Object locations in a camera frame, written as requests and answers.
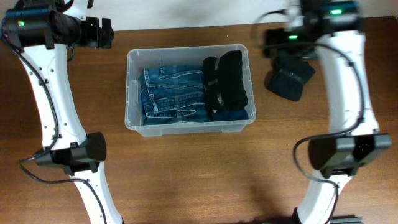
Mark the black cloth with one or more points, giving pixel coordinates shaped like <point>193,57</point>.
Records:
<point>289,75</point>

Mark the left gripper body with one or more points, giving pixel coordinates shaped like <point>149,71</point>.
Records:
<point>89,32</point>

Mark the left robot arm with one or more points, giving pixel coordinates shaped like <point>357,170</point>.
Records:
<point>44,35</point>

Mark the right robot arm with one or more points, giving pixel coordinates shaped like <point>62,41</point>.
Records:
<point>333,31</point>

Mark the clear plastic storage bin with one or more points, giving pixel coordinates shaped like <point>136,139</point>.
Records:
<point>137,59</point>

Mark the dark blue jeans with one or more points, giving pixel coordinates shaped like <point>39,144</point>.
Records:
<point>173,94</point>

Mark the blue taped shirt bundle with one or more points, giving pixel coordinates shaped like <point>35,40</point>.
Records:
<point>228,115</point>

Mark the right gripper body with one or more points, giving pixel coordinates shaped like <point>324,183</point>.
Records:
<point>282,35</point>

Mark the black taped clothing bundle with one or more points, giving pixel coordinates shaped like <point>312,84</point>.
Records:
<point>224,87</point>

